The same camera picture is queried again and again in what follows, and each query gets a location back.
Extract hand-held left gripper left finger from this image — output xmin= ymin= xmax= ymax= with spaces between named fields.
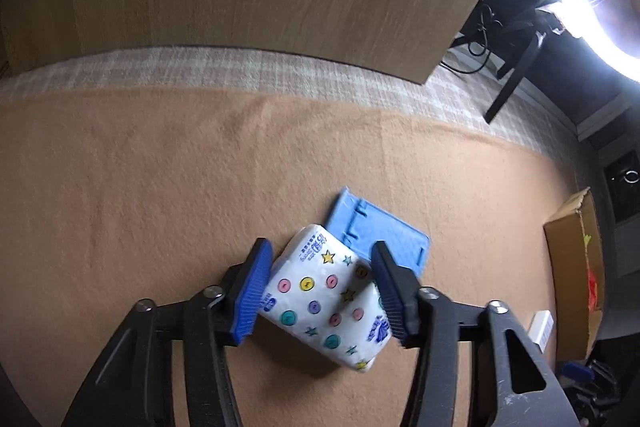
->
xmin=62 ymin=237 xmax=275 ymax=427

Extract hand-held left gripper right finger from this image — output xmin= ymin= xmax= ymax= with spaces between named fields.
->
xmin=370 ymin=241 xmax=581 ymax=427

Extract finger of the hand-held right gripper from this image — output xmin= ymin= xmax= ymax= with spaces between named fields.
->
xmin=561 ymin=361 xmax=596 ymax=383

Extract white patterned tissue pack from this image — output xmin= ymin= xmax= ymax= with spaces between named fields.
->
xmin=257 ymin=223 xmax=392 ymax=373

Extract red drawstring bag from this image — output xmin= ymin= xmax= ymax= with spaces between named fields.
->
xmin=586 ymin=268 xmax=601 ymax=313

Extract cardboard box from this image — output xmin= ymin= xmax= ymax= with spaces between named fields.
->
xmin=543 ymin=188 xmax=607 ymax=360

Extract white charger plug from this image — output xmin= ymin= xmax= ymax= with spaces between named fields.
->
xmin=529 ymin=311 xmax=554 ymax=352

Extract light blue card holder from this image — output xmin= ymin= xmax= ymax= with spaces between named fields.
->
xmin=325 ymin=188 xmax=431 ymax=280

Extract grey checked mat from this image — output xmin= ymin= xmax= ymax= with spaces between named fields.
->
xmin=0 ymin=47 xmax=601 ymax=188

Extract black ring light cable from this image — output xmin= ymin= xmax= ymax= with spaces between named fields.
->
xmin=440 ymin=4 xmax=506 ymax=75

